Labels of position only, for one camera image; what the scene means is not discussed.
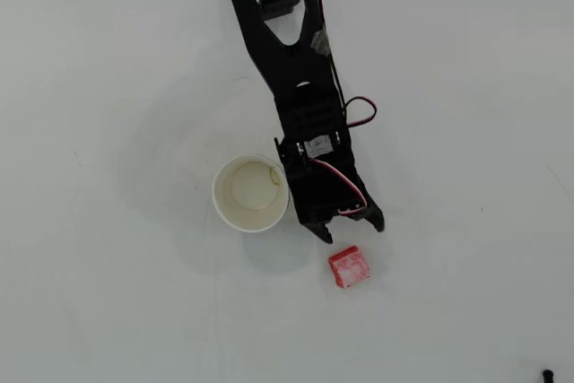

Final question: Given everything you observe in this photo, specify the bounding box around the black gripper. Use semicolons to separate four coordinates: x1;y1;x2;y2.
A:
286;161;386;245

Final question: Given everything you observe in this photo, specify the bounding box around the red sugared cube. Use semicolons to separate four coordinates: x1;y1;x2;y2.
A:
327;245;372;290

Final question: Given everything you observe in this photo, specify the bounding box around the tan ribbed paper cup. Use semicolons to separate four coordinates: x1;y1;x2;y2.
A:
211;154;291;234

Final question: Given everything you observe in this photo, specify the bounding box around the red white gripper servo cable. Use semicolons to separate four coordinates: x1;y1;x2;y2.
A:
310;157;365;217

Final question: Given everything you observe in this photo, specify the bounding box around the taped red white servo cable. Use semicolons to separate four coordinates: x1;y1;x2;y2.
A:
309;0;378;129

